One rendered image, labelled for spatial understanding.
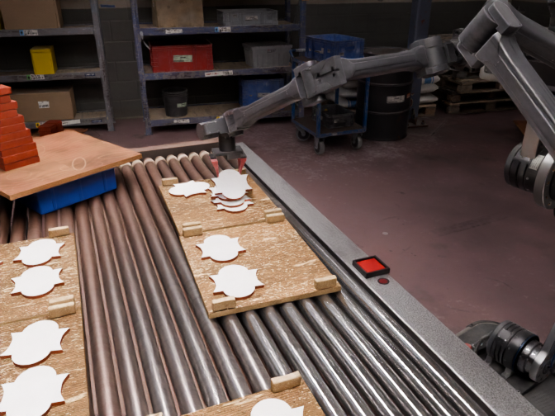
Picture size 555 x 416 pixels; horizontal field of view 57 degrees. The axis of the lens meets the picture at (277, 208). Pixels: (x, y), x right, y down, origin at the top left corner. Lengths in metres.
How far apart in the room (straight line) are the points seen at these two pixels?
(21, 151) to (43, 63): 4.02
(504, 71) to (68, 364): 1.04
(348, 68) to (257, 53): 4.54
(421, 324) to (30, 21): 5.24
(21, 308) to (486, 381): 1.07
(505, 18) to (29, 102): 5.47
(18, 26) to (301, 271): 4.96
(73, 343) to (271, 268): 0.53
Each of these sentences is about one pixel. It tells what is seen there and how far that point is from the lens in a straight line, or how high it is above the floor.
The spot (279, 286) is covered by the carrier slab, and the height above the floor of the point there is 0.94.
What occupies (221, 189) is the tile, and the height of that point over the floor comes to 0.99.
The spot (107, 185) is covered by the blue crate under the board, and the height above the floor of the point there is 0.95.
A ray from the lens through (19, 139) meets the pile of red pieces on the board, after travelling 1.99.
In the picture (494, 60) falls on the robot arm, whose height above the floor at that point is 1.52.
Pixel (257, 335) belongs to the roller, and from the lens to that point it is 1.21.
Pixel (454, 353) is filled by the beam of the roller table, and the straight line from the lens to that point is 1.22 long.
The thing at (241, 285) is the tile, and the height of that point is 0.95.
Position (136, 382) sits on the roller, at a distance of 1.13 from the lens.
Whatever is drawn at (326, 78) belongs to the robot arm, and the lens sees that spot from 1.36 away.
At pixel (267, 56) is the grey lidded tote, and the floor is 0.76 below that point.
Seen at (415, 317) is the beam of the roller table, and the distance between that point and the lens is 1.30.
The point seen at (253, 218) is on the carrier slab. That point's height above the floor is 0.94.
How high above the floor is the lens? 1.68
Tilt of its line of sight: 26 degrees down
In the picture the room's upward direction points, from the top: straight up
